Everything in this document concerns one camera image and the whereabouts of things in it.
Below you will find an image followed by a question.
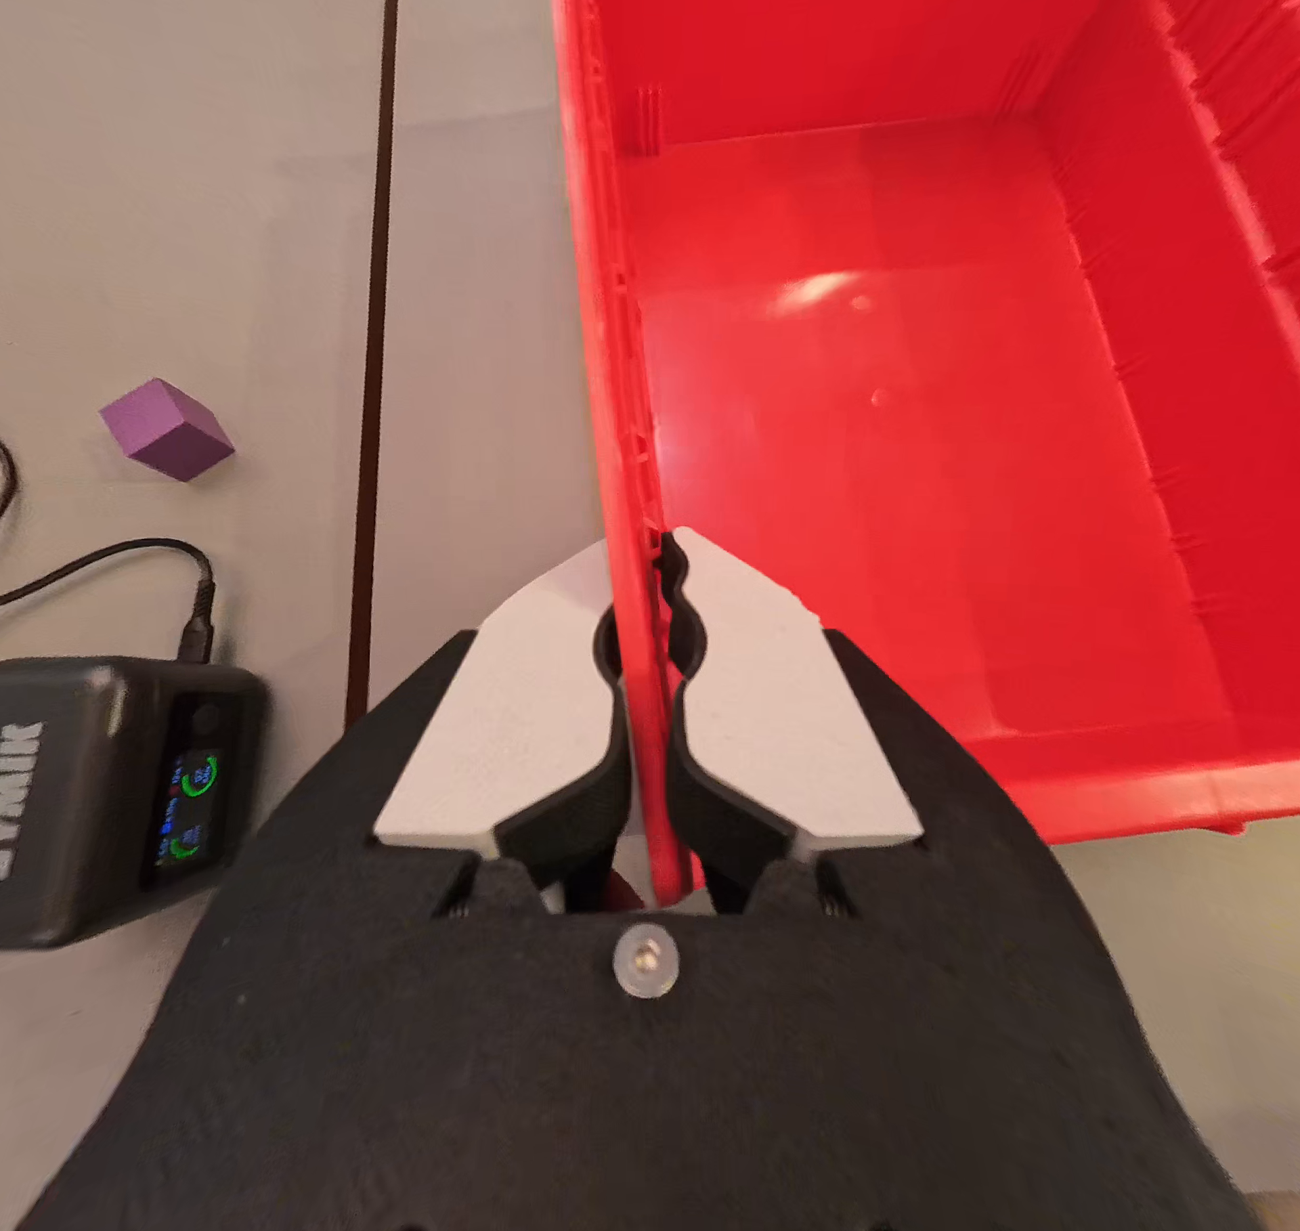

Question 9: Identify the red plastic drawer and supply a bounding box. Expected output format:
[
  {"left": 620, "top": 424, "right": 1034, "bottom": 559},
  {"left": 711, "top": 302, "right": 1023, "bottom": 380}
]
[{"left": 546, "top": 0, "right": 1300, "bottom": 904}]

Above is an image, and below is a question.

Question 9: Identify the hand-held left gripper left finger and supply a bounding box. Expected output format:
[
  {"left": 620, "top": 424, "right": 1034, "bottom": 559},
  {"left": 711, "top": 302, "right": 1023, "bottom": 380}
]
[{"left": 372, "top": 538, "right": 633, "bottom": 893}]

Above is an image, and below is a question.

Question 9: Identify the purple cube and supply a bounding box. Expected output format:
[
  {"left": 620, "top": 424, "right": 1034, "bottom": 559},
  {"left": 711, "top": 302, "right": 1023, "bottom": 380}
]
[{"left": 98, "top": 376, "right": 237, "bottom": 482}]

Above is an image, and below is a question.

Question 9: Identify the black power bank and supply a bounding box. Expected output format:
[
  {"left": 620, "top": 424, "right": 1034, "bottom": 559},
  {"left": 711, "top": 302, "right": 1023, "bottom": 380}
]
[{"left": 0, "top": 654, "right": 270, "bottom": 951}]

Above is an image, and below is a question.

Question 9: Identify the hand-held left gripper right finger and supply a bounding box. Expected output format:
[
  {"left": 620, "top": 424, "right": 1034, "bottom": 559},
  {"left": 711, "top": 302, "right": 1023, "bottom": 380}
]
[{"left": 658, "top": 527, "right": 926, "bottom": 896}]

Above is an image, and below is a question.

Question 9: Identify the black cable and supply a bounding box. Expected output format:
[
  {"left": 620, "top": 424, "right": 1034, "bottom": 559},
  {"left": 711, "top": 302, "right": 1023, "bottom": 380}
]
[{"left": 0, "top": 536, "right": 217, "bottom": 665}]

